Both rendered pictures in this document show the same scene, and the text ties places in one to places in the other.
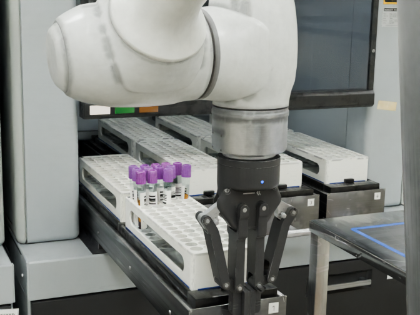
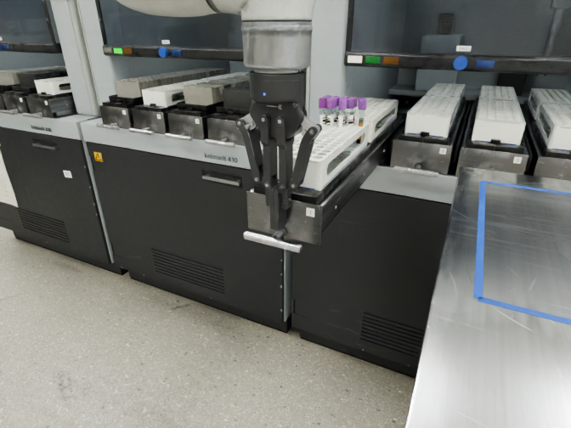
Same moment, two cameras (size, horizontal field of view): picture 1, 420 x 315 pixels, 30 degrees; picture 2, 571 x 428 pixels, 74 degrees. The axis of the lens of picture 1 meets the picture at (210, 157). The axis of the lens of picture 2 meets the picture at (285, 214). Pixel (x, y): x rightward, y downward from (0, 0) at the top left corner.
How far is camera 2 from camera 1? 74 cm
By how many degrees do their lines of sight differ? 48
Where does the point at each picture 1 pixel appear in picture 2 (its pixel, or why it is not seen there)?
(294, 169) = (514, 128)
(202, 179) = (422, 121)
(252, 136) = (250, 47)
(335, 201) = (546, 165)
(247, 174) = (254, 85)
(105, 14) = not seen: outside the picture
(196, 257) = not seen: hidden behind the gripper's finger
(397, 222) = (546, 188)
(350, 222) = (495, 177)
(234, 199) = (259, 109)
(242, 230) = (263, 137)
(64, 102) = (336, 53)
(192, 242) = not seen: hidden behind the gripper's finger
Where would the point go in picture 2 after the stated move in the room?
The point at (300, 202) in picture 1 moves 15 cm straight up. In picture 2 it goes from (505, 157) to (525, 86)
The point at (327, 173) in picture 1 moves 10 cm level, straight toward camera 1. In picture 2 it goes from (552, 138) to (527, 145)
